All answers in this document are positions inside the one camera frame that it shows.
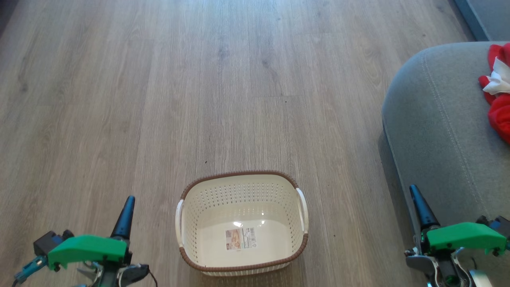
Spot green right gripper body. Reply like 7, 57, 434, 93
426, 222, 508, 256

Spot left black teal connector block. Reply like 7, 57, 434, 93
12, 230, 75, 286

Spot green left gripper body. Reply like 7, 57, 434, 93
47, 234, 129, 272

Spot grey rounded end sofa seat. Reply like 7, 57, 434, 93
381, 41, 510, 287

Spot cream laundry basket brown rim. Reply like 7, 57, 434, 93
175, 170, 310, 277

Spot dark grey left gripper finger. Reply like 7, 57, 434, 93
110, 195, 136, 241

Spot red and white garment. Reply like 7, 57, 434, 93
478, 43, 510, 145

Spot basket paper label sticker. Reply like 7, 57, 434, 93
225, 227, 257, 251

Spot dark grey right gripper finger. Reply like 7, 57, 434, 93
409, 184, 441, 232

